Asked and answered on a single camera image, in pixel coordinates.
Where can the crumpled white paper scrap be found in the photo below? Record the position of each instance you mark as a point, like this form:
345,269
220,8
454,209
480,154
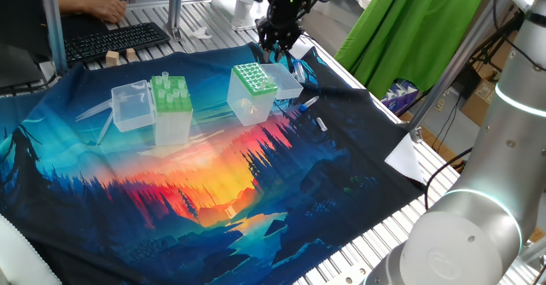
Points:
200,32

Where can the printed sunset landscape cloth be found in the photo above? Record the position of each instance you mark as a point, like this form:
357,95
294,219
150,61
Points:
213,191

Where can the clear box green tip rack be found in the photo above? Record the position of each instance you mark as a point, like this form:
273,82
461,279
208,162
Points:
249,108
172,127

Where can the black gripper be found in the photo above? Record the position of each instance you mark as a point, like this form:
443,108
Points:
286,9

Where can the person bare forearm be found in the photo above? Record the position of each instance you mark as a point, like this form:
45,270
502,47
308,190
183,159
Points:
72,4

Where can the bright green fabric sheet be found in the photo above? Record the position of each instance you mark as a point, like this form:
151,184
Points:
405,29

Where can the slanted aluminium frame post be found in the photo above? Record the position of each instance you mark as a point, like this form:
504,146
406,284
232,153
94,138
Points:
460,54

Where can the person bare hand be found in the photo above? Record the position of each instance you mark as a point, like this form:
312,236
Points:
106,9

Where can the black tripod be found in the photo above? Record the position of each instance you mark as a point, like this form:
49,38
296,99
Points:
495,42

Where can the blue patterned box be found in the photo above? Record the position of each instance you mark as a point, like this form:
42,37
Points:
399,97

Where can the white stand with base plate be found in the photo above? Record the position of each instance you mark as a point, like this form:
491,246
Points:
243,16

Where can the aluminium frame beam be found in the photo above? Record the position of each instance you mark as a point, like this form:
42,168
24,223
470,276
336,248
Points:
533,251

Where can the slim blue-capped conical tube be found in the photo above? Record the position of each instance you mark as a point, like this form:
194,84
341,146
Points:
309,103

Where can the black computer keyboard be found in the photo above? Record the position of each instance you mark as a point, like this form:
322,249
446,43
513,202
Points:
115,39

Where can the person dark clothed torso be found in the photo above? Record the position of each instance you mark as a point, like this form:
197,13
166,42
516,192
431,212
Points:
21,20

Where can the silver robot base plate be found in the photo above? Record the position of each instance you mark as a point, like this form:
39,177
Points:
352,276

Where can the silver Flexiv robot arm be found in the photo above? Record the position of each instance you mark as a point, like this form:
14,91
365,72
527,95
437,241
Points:
469,242

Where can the plain cardboard box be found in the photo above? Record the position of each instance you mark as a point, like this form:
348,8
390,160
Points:
478,101

